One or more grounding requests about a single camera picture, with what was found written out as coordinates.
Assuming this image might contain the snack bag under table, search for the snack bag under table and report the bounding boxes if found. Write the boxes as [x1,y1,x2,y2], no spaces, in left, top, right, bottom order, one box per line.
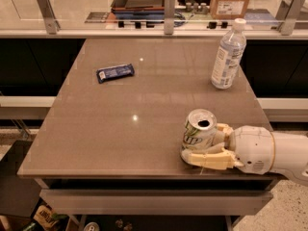
[34,205,68,231]

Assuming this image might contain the blue snack bar wrapper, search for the blue snack bar wrapper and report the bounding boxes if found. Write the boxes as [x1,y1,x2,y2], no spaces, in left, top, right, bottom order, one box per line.
[96,64,135,84]

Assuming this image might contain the right metal glass bracket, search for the right metal glass bracket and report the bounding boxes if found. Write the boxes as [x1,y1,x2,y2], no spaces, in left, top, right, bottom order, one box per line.
[279,0,305,36]

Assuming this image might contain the grey table drawer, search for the grey table drawer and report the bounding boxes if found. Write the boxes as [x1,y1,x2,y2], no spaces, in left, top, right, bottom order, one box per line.
[40,190,272,216]

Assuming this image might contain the open dark box with papers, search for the open dark box with papers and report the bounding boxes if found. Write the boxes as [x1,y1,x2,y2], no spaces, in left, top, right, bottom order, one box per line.
[111,0,165,20]

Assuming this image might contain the white green 7up can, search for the white green 7up can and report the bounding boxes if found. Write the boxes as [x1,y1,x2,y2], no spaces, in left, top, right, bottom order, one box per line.
[181,109,218,164]

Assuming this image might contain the middle metal glass bracket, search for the middle metal glass bracket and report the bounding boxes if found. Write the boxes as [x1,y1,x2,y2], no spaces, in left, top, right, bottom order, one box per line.
[164,0,175,35]

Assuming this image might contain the metal glass bracket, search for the metal glass bracket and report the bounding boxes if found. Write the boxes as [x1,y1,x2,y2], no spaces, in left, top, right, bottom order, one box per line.
[164,0,175,35]
[37,0,60,35]
[279,0,305,36]

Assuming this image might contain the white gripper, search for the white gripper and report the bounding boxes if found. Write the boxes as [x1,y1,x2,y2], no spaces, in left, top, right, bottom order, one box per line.
[188,123,274,175]

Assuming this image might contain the can under table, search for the can under table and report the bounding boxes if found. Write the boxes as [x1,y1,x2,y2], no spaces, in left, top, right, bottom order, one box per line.
[83,222,100,231]

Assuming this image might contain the brown cardboard box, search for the brown cardboard box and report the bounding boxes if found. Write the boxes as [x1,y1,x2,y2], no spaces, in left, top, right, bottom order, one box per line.
[210,0,249,19]

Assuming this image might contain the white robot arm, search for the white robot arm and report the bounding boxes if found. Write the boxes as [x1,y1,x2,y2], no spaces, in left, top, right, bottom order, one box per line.
[181,124,308,186]

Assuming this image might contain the left metal glass bracket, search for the left metal glass bracket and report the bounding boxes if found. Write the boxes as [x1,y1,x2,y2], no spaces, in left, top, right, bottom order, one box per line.
[37,0,60,35]

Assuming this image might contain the clear plastic water bottle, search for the clear plastic water bottle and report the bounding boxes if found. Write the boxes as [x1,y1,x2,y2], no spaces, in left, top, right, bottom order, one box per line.
[211,18,246,90]

